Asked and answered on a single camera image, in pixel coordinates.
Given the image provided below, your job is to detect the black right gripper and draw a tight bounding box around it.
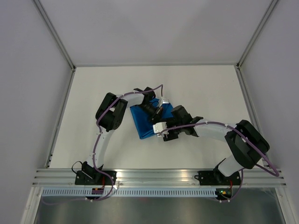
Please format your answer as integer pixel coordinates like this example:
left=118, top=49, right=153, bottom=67
left=160, top=117, right=184, bottom=141

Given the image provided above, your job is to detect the blue cloth napkin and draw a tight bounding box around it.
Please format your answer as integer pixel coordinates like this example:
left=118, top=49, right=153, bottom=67
left=130, top=98, right=173, bottom=140

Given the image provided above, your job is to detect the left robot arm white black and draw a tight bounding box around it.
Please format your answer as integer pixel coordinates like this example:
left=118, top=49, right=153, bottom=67
left=82, top=84, right=163, bottom=185

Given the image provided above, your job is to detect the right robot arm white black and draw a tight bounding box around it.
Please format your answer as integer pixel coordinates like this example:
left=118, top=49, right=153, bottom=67
left=157, top=105, right=270, bottom=184

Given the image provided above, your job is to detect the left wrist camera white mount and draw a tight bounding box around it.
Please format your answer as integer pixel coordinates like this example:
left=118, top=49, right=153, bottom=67
left=160, top=98, right=170, bottom=106

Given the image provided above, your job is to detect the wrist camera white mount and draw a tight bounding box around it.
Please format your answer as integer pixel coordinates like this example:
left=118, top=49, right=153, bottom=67
left=152, top=122, right=168, bottom=137
left=160, top=98, right=170, bottom=106

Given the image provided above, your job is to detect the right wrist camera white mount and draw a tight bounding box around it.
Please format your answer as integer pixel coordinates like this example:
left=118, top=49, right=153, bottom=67
left=152, top=122, right=168, bottom=137

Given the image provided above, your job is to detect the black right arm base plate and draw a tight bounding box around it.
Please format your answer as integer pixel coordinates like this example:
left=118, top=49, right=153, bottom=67
left=194, top=170, right=241, bottom=186

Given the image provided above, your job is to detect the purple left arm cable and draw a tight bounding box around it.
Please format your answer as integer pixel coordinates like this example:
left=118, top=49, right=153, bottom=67
left=92, top=84, right=164, bottom=187

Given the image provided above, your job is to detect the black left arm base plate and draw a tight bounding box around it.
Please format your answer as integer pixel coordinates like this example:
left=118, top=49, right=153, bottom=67
left=75, top=171, right=112, bottom=185

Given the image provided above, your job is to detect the white slotted cable duct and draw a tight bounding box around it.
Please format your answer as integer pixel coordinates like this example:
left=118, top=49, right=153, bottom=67
left=42, top=187, right=217, bottom=198

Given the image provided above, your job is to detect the aluminium mounting rail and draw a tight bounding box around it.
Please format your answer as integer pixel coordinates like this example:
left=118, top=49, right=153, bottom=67
left=31, top=168, right=286, bottom=188

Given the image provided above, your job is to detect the aluminium frame left post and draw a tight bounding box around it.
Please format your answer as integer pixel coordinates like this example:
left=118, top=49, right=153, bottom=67
left=32, top=0, right=76, bottom=71

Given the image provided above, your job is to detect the aluminium frame post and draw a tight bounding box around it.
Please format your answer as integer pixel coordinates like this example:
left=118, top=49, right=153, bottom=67
left=32, top=0, right=76, bottom=71
left=236, top=0, right=280, bottom=69

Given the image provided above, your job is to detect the aluminium frame right post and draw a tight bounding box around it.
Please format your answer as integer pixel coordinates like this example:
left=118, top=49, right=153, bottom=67
left=236, top=0, right=280, bottom=69

